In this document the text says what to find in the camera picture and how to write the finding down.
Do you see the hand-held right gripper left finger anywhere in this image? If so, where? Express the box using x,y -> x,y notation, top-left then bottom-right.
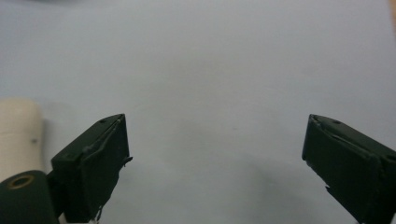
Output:
46,113 -> 134,224

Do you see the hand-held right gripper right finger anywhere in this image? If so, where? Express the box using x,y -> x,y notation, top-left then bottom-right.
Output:
301,113 -> 396,224

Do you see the cream rounded object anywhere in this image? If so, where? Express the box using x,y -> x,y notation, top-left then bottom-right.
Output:
0,98 -> 44,183

